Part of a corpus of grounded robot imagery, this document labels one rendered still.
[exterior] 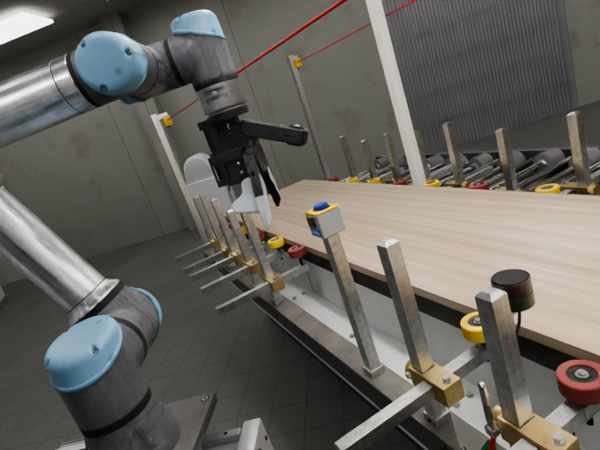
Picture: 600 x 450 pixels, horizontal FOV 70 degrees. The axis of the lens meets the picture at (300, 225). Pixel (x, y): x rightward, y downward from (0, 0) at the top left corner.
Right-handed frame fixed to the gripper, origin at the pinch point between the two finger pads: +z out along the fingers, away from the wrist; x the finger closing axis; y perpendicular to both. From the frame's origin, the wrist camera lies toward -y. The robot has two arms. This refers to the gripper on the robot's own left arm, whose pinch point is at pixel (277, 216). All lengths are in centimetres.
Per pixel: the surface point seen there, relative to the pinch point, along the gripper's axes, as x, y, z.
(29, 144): -649, 504, -92
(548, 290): -22, -51, 42
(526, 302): 10.3, -35.3, 22.5
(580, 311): -11, -52, 42
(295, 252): -98, 18, 41
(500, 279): 7.7, -32.9, 19.1
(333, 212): -31.7, -7.4, 11.1
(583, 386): 10, -42, 41
